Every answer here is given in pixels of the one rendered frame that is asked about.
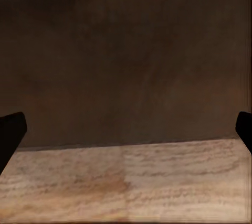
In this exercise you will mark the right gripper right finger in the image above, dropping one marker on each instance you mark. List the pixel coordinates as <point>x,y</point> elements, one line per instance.
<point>244,128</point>

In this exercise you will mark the cabinet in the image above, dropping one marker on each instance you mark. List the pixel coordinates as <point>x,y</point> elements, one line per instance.
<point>112,71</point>

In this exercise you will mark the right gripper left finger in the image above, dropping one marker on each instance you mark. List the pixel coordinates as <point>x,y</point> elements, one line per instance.
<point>13,128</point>

